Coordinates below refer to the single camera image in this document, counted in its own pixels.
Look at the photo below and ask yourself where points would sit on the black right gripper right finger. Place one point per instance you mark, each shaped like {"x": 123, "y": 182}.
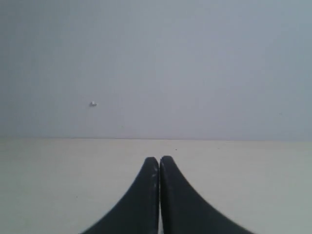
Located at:
{"x": 184, "y": 211}

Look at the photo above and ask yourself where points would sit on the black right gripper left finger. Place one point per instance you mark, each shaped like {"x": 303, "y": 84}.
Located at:
{"x": 137, "y": 212}

